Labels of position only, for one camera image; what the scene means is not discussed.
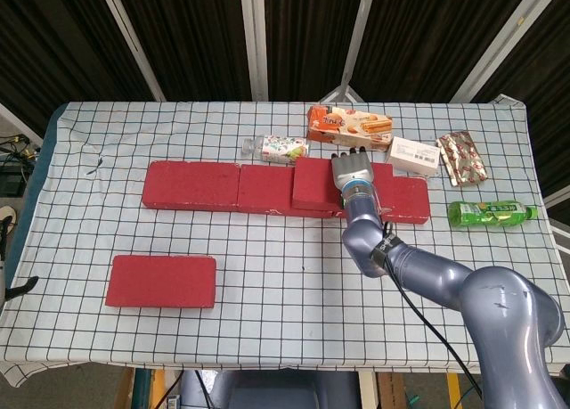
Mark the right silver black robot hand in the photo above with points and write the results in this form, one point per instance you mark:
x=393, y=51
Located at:
x=354, y=170

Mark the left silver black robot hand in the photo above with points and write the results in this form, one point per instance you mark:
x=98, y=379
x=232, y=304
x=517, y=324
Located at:
x=22, y=288

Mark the red brick grey tape patch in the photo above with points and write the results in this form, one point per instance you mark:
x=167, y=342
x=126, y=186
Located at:
x=311, y=182

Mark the red foam brick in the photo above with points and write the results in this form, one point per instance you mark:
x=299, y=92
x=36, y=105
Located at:
x=160, y=282
x=191, y=184

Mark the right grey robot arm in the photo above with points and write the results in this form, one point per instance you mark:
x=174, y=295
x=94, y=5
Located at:
x=490, y=302

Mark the orange biscuit box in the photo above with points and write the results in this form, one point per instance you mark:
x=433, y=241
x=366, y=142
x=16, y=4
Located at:
x=343, y=126

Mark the small white cardboard box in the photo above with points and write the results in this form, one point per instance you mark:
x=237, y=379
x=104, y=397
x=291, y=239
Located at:
x=412, y=156

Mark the red brick chipped corner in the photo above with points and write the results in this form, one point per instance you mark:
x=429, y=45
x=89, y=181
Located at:
x=407, y=199

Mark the clear bottle floral label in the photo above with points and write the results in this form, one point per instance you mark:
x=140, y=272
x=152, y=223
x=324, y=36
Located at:
x=280, y=148

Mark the tan slipper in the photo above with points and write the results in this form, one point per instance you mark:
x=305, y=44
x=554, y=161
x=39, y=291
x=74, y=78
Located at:
x=8, y=212

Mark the red brick white scuffed face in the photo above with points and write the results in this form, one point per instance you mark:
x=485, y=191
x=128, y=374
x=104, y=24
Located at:
x=265, y=188

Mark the gold foil snack packet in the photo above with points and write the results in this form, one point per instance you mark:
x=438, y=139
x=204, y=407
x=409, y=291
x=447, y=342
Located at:
x=463, y=159

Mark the black equipment case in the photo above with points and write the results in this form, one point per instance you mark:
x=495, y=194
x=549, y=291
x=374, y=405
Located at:
x=11, y=179

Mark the white black checked tablecloth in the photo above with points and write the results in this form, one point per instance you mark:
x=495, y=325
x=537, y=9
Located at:
x=267, y=257

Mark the green drink bottle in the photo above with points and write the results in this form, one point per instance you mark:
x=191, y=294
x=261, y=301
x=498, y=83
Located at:
x=485, y=214

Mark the green metal table leg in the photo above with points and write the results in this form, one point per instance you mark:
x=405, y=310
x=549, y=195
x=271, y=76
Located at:
x=143, y=391

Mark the dark brown curtain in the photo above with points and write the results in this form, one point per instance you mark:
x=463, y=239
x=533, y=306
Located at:
x=200, y=35

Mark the white table leg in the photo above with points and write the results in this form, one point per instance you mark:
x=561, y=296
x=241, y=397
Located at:
x=368, y=391

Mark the grey robot torso base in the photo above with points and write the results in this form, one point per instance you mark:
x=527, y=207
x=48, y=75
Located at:
x=276, y=391

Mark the yellow table leg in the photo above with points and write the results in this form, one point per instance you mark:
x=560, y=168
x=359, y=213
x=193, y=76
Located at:
x=454, y=391

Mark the white post with foot bracket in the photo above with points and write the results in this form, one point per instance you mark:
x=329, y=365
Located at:
x=360, y=26

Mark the white double frame post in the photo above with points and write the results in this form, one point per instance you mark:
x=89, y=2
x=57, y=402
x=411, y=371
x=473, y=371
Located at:
x=254, y=39

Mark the white metal frame beam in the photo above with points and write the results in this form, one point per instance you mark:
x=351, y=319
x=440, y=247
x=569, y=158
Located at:
x=559, y=198
x=18, y=121

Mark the white slanted frame post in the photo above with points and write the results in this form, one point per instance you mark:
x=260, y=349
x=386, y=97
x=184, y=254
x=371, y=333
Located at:
x=133, y=43
x=495, y=39

